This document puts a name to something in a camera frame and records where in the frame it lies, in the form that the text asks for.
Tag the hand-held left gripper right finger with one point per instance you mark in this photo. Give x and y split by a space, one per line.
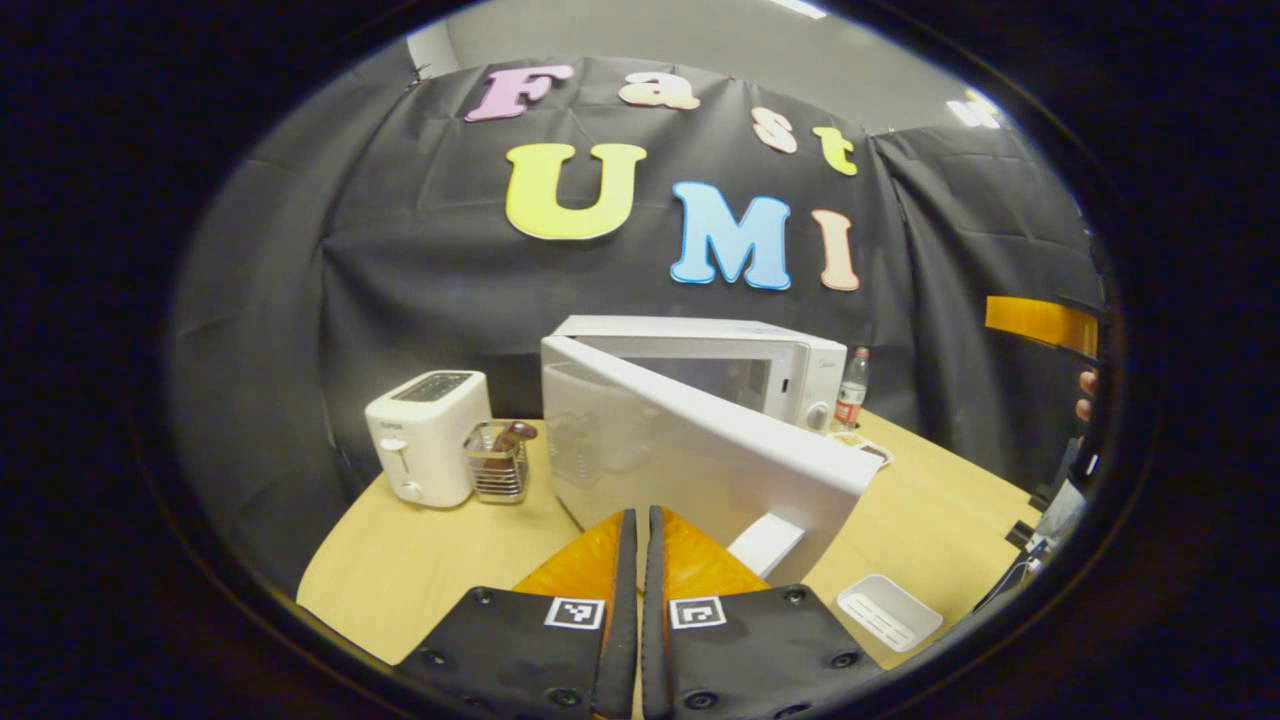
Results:
653 610

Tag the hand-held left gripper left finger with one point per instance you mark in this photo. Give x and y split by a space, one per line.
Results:
626 600

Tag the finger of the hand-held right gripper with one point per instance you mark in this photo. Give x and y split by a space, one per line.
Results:
1035 322

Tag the white microwave oven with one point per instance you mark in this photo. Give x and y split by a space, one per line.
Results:
690 450

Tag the clear bottle with red label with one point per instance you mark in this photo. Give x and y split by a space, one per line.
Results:
851 395

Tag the brown utensil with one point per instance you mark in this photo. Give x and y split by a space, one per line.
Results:
515 433

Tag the white divided dish of beans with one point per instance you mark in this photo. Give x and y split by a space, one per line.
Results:
868 448

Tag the small ceiling light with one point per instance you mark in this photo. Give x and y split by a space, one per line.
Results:
975 110

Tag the small white plastic tray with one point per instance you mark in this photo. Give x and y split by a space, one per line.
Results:
888 612

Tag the white toaster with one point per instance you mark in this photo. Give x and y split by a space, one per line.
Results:
425 440

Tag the large ceiling light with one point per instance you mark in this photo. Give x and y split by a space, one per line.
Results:
800 8

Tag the black backdrop cloth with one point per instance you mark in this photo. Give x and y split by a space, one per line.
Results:
400 270

